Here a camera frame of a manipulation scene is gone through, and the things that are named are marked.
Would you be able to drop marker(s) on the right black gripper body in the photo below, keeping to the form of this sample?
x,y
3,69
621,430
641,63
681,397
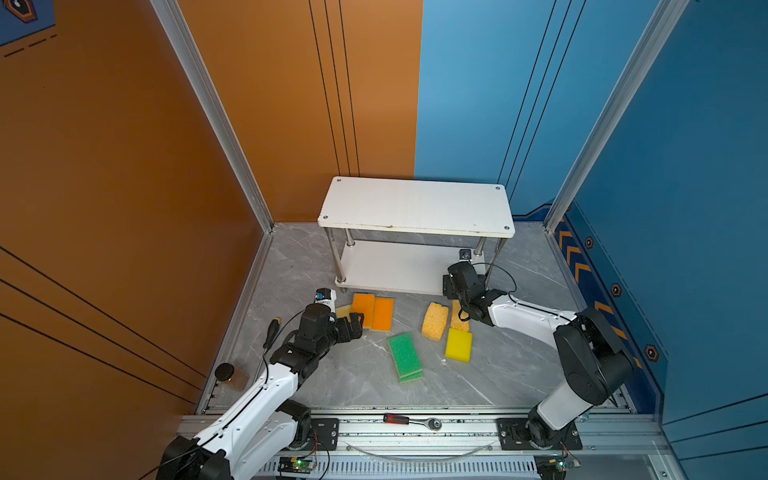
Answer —
x,y
450,291

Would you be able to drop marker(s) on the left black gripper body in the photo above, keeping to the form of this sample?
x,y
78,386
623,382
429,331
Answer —
x,y
337,333

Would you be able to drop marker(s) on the pale yellow sponge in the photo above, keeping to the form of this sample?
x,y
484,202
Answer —
x,y
343,311

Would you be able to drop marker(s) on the orange sponge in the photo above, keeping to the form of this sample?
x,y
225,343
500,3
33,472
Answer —
x,y
364,304
382,314

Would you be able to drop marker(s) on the tan cellulose sponge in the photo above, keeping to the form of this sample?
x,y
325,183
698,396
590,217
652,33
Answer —
x,y
456,323
435,321

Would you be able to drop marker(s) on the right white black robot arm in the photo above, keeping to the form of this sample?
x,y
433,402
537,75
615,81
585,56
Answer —
x,y
593,357

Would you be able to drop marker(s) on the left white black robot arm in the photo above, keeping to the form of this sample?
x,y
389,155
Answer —
x,y
265,420

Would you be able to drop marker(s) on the white two-tier shelf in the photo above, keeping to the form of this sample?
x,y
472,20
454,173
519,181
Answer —
x,y
410,207

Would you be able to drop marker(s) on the black yellow screwdriver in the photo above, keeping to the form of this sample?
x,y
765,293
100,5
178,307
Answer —
x,y
272,333

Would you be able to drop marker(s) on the green sponge top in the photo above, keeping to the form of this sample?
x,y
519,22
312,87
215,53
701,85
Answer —
x,y
404,354

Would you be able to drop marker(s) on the green sponge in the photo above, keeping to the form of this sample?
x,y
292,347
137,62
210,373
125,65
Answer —
x,y
411,377
404,354

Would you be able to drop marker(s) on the green sponge bottom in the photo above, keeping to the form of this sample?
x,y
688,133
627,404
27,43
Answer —
x,y
411,377

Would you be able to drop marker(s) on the brown jar black lid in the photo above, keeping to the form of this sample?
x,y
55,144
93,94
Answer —
x,y
231,376

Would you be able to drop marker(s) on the left green circuit board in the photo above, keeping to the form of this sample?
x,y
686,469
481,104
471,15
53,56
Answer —
x,y
296,466

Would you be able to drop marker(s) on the green circuit board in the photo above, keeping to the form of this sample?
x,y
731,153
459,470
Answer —
x,y
296,466
555,467

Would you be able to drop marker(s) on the right green circuit board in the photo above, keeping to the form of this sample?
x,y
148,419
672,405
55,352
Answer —
x,y
555,467

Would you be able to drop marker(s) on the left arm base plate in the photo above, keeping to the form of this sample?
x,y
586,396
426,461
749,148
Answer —
x,y
316,431

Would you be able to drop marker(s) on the red handled ratchet wrench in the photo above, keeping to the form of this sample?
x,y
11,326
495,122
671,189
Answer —
x,y
432,423

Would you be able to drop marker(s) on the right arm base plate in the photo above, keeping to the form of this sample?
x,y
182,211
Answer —
x,y
533,434

